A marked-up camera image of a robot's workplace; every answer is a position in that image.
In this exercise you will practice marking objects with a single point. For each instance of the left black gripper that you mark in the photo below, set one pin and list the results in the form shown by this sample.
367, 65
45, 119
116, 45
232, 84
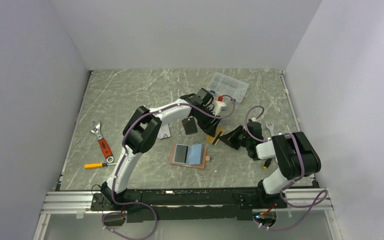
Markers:
210, 128

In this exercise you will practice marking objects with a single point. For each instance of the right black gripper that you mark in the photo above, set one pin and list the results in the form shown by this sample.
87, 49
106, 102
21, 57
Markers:
230, 138

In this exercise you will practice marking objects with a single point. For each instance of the brown leather card holder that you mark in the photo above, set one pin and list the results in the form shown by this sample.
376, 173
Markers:
197, 156

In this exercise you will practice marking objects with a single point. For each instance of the single black credit card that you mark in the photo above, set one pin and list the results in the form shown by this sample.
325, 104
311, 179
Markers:
180, 154

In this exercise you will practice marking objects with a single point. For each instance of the silver credit cards stack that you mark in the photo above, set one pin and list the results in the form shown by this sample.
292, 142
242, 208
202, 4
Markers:
164, 132

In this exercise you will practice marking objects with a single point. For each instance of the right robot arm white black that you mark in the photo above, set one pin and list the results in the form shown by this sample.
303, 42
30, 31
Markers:
295, 156

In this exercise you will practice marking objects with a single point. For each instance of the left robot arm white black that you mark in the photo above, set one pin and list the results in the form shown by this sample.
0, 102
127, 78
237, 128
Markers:
141, 133

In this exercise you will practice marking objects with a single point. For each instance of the gold credit card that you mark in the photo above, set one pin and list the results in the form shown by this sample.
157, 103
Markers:
213, 140

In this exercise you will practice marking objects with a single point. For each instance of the black credit cards stack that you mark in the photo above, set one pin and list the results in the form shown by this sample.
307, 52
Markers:
189, 125

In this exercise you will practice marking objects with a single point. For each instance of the silver wrench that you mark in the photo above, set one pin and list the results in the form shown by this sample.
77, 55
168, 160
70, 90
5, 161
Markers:
270, 127

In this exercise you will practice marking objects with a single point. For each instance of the clear plastic organizer box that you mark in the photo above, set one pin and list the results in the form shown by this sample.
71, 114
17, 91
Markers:
221, 84

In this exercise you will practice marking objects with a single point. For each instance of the black yellow screwdriver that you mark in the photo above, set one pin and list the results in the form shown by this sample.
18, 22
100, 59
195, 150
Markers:
267, 163

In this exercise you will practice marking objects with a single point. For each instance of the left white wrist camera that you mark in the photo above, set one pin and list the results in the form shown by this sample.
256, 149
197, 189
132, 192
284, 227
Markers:
219, 105

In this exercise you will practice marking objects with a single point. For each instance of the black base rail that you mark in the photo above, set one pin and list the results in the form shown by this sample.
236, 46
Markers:
239, 203

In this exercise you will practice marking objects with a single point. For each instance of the yellow handled screwdriver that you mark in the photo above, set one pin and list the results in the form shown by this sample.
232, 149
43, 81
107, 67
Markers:
98, 165

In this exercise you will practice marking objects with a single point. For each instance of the aluminium frame rail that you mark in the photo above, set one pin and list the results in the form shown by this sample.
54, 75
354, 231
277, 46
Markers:
79, 202

